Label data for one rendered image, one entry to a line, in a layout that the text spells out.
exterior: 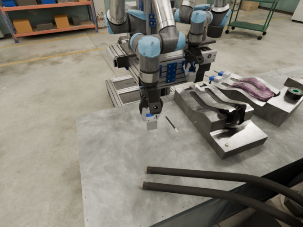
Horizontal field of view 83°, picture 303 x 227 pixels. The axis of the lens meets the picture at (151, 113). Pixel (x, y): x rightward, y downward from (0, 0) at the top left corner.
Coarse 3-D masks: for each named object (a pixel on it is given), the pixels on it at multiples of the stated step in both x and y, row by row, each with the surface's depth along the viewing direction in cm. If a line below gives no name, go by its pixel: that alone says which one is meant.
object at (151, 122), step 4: (148, 112) 86; (148, 116) 82; (152, 116) 80; (148, 120) 79; (152, 120) 78; (156, 120) 78; (148, 124) 78; (152, 124) 79; (156, 124) 79; (148, 128) 80; (152, 128) 80; (156, 128) 81
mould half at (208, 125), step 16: (176, 96) 110; (192, 96) 104; (208, 96) 104; (224, 96) 104; (192, 112) 96; (208, 112) 86; (208, 128) 85; (224, 128) 87; (240, 128) 87; (256, 128) 87; (224, 144) 80; (240, 144) 80; (256, 144) 84
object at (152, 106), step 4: (148, 88) 68; (152, 88) 68; (156, 88) 68; (148, 92) 67; (152, 92) 67; (156, 92) 68; (148, 96) 67; (152, 96) 67; (156, 96) 67; (148, 100) 66; (152, 100) 66; (156, 100) 67; (148, 104) 67; (152, 104) 66; (156, 104) 66; (160, 104) 66; (152, 108) 65; (156, 108) 65; (160, 108) 66; (152, 112) 65; (156, 112) 65; (160, 112) 66
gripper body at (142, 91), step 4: (144, 84) 66; (148, 84) 65; (152, 84) 66; (156, 84) 67; (140, 88) 74; (144, 88) 73; (140, 92) 74; (144, 92) 72; (140, 96) 77; (144, 96) 70; (144, 100) 70; (144, 104) 72
